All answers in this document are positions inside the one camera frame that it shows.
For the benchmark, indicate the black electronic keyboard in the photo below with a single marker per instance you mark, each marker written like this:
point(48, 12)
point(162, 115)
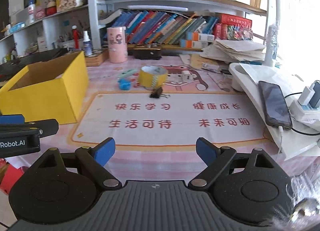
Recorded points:
point(11, 68)

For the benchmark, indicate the white power strip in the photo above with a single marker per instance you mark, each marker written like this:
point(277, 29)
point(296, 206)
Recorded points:
point(305, 109)

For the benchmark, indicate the white bookshelf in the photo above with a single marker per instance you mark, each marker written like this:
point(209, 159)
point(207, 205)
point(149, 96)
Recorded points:
point(50, 27)

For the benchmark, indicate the yellow cardboard box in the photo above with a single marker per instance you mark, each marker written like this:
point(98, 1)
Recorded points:
point(52, 89)

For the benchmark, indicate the pink cylinder humidifier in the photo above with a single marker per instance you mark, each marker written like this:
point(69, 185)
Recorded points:
point(117, 45)

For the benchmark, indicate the spray bottle blue label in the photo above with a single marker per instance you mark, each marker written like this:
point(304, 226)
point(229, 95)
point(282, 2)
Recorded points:
point(87, 44)

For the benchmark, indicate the dark brown wooden box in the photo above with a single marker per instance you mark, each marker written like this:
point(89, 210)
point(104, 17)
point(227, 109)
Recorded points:
point(147, 52)

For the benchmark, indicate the red dictionary book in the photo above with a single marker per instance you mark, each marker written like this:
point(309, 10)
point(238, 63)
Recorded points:
point(234, 27)

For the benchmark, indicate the yellow tape roll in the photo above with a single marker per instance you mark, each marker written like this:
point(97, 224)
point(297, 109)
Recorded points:
point(152, 76)

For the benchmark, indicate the white charger plug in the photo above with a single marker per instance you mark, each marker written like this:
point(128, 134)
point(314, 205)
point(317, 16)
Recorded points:
point(186, 75)

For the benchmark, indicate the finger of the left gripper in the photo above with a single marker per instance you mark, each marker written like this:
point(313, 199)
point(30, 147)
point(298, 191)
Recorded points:
point(12, 119)
point(46, 127)

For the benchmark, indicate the wooden chess board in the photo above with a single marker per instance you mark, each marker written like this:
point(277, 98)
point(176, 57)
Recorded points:
point(97, 58)

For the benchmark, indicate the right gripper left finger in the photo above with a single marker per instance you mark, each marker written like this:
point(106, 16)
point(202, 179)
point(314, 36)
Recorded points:
point(92, 162)

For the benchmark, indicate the mint green correction tape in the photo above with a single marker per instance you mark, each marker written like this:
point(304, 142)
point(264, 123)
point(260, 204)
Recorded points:
point(127, 73)

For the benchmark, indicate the white desk lamp base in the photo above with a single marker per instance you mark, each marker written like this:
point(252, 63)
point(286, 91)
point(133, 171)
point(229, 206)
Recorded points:
point(303, 138)

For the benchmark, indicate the white desk mat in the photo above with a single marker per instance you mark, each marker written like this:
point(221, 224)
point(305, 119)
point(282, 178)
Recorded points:
point(137, 121)

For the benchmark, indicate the black smartphone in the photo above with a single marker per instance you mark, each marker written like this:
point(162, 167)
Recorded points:
point(275, 108)

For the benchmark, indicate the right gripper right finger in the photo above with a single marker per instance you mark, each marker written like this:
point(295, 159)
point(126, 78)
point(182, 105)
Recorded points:
point(217, 161)

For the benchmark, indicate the stack of papers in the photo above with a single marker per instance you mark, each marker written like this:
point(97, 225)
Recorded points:
point(230, 51)

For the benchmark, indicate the blue toy piece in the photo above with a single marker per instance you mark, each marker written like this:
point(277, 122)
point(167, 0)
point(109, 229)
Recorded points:
point(124, 84)

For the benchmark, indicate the black binder clips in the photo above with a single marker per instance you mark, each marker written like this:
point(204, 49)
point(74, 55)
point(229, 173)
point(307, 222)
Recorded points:
point(158, 93)

